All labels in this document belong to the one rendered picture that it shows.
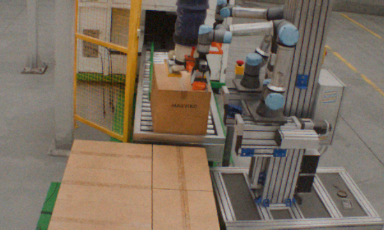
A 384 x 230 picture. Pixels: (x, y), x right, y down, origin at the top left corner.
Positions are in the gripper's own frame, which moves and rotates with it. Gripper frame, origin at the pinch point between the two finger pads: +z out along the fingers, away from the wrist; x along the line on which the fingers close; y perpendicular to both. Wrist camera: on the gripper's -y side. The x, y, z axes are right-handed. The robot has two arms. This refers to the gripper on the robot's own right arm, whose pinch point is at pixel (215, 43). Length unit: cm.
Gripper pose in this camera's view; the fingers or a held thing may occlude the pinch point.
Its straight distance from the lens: 385.2
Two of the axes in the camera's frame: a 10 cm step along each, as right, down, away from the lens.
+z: -1.0, 9.0, 4.2
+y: 1.3, 4.3, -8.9
